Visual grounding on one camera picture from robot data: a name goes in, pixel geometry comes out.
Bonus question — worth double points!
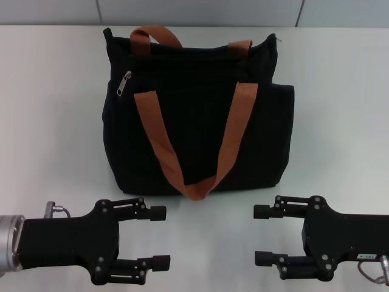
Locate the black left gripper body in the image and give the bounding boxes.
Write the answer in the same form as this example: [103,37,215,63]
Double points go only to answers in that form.
[18,199,122,285]

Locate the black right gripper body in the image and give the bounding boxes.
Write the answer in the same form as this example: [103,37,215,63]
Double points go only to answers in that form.
[300,196,389,280]

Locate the black food bag orange straps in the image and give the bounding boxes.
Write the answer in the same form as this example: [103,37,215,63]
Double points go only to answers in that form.
[102,26,296,202]

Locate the left gripper cable with connector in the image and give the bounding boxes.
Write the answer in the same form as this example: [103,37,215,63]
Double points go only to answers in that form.
[44,201,72,220]

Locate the gripper cable with connector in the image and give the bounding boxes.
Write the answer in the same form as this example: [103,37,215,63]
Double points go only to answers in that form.
[357,257,389,288]
[44,201,72,220]

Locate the right gripper cable with connector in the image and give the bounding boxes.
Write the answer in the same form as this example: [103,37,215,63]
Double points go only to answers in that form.
[357,257,389,288]

